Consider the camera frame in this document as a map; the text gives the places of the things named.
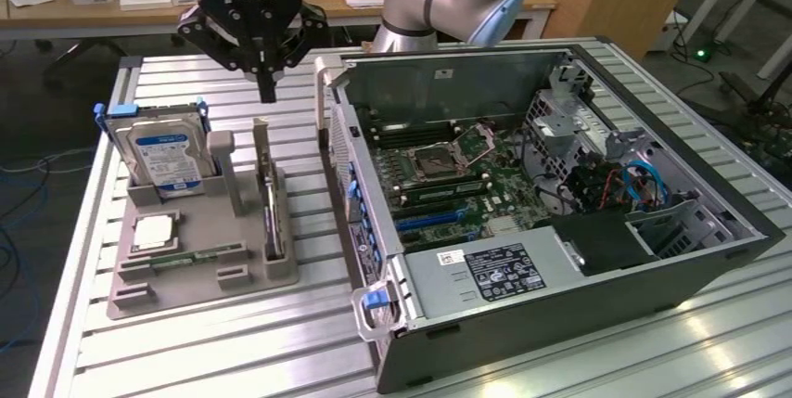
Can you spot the white desk frame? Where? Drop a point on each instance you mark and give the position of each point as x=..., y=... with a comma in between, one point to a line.
x=721, y=8

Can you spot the green RAM stick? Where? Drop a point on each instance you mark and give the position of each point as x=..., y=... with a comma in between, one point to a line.
x=186, y=256

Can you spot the black RAM slot bank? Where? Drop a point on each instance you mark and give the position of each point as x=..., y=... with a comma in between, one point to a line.
x=409, y=133

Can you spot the expansion card with metal bracket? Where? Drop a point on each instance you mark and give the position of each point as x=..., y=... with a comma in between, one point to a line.
x=271, y=203

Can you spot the black office chair base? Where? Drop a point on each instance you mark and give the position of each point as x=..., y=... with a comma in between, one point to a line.
x=81, y=52

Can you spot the black RAM stick with label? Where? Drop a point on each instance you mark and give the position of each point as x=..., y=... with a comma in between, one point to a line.
x=442, y=193

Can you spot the silver CPU chip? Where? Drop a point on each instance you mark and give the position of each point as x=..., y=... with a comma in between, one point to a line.
x=155, y=233

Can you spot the white sticker on case wall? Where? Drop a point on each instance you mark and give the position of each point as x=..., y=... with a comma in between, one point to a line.
x=442, y=73

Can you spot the hard disk in blue caddy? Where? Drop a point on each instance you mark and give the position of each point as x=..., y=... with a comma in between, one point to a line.
x=165, y=157

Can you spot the blue expansion slot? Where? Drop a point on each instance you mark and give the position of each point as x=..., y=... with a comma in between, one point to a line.
x=430, y=222

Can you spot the blue case release latch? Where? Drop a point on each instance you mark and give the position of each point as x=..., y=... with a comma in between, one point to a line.
x=375, y=300

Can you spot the white paper label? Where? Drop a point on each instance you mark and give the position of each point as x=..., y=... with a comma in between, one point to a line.
x=33, y=0

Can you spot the CPU socket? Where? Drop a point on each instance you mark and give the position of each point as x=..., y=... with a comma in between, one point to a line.
x=437, y=161

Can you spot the green lit power switch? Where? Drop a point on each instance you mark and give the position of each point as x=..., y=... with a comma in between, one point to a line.
x=701, y=53

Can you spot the large blue slot latch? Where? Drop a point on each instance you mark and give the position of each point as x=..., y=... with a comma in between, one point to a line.
x=353, y=189

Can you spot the grey disk bay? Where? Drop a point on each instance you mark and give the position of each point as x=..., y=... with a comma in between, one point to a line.
x=681, y=231

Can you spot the metal socket cover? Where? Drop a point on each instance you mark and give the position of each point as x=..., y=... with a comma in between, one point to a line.
x=475, y=142

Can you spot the green motherboard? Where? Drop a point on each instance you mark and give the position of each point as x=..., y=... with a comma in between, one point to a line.
x=495, y=194

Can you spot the black open PC case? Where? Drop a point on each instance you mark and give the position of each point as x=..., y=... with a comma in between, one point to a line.
x=557, y=324

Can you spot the grey parts rack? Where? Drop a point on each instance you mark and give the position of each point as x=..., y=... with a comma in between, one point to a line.
x=211, y=231

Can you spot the grey power supply unit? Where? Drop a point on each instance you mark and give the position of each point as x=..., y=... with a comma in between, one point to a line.
x=434, y=286

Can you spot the black plastic shroud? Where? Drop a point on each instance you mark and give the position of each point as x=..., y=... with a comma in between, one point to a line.
x=603, y=240

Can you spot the metal drive cage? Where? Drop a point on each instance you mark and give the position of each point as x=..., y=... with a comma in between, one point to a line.
x=557, y=138

